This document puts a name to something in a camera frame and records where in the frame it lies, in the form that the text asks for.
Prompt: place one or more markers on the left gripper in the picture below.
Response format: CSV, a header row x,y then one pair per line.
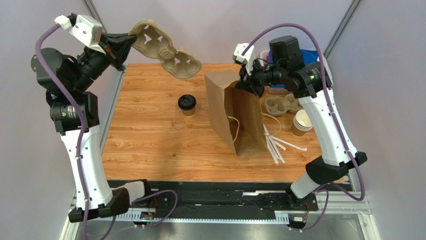
x,y
117,46

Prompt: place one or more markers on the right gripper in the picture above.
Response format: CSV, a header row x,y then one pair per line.
x,y
252,80

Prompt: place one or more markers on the cardboard cup carrier tray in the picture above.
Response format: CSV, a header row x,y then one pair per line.
x,y
278,106

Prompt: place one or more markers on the brown paper bag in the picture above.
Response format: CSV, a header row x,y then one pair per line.
x,y
235,114

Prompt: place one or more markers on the brown paper coffee cup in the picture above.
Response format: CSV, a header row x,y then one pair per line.
x,y
188,112

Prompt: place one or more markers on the black plastic cup lid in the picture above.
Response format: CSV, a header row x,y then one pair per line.
x,y
187,102

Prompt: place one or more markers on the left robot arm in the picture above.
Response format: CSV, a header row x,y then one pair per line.
x,y
74,112

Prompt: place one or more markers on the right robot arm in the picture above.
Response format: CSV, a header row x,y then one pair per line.
x,y
314,92

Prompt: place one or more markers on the white plastic basket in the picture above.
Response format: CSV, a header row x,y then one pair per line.
x,y
275,89

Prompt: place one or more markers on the white wrapped straw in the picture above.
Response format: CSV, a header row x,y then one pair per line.
x,y
277,146
273,153
286,143

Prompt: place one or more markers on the blue folded cloth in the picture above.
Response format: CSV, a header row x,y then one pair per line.
x,y
309,56

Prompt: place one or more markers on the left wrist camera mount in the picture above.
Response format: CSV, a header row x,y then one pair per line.
x,y
84,28

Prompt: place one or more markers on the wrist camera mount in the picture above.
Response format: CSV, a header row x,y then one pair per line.
x,y
84,28
245,56

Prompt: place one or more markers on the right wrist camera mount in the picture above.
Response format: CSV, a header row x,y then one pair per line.
x,y
245,56

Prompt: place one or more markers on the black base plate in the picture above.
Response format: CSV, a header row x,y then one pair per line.
x,y
213,200

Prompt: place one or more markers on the aluminium frame rail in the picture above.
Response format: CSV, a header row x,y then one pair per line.
x,y
340,217

